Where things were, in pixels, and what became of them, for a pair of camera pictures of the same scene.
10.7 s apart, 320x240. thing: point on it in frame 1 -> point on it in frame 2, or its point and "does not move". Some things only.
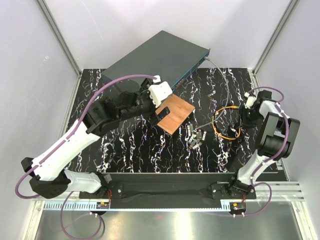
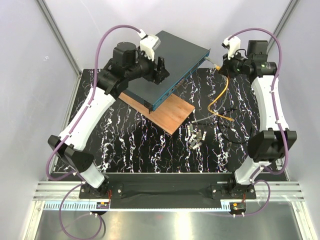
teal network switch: [173, 59] does not move
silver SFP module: [192, 138] does not move
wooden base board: [180, 110] does not move
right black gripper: [243, 121] -> [225, 67]
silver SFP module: [199, 136] does not move
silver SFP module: [204, 135] does not move
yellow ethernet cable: [230, 107] -> [209, 111]
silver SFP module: [193, 143] does not move
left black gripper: [152, 116] -> [158, 76]
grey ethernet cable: [208, 59] -> [209, 116]
